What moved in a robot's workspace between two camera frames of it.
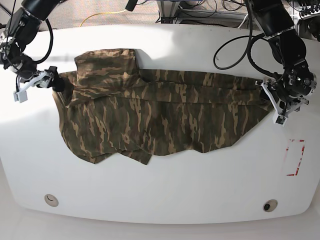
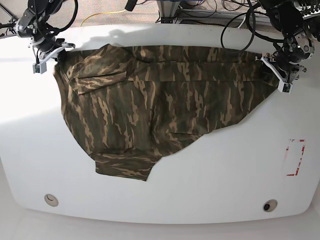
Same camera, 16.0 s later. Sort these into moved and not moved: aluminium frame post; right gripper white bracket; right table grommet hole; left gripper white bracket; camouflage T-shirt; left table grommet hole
Moved: left gripper white bracket; right gripper white bracket; camouflage T-shirt
Not moved: left table grommet hole; aluminium frame post; right table grommet hole
